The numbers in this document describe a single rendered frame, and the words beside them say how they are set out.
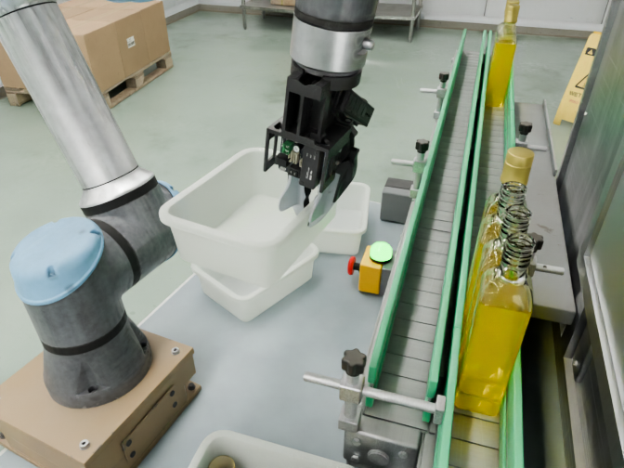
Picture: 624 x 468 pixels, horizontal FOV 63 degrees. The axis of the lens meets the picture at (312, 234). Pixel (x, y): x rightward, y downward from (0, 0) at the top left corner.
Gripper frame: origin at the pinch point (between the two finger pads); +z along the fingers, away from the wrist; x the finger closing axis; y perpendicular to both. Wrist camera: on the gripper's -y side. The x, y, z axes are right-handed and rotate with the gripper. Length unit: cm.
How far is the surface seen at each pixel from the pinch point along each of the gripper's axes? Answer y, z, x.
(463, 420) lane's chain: 4.5, 18.9, 27.0
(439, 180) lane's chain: -57, 22, 9
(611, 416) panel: 6.9, 4.9, 38.6
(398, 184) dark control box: -59, 28, 0
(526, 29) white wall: -586, 110, 2
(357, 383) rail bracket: 11.9, 11.6, 13.4
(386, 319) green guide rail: -0.2, 12.4, 13.2
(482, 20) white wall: -580, 111, -47
